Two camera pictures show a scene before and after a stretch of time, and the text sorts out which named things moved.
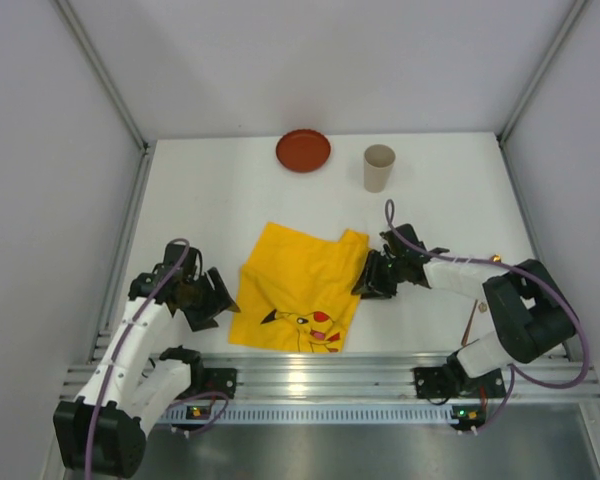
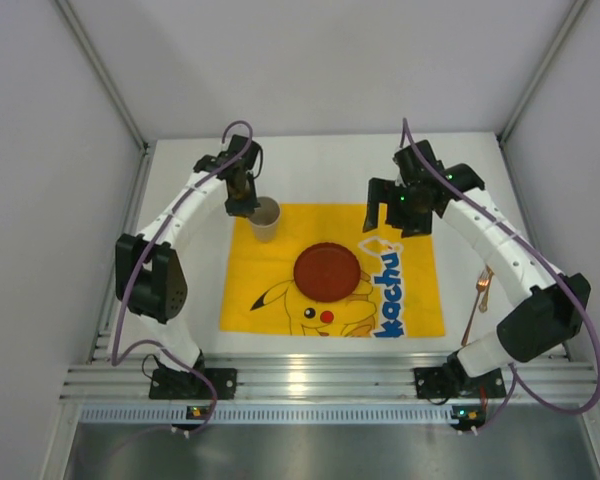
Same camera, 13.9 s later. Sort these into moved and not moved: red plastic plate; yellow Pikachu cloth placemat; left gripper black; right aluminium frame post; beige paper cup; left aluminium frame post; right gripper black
Moved: right gripper black; beige paper cup; red plastic plate; left gripper black; yellow Pikachu cloth placemat
Not moved: left aluminium frame post; right aluminium frame post
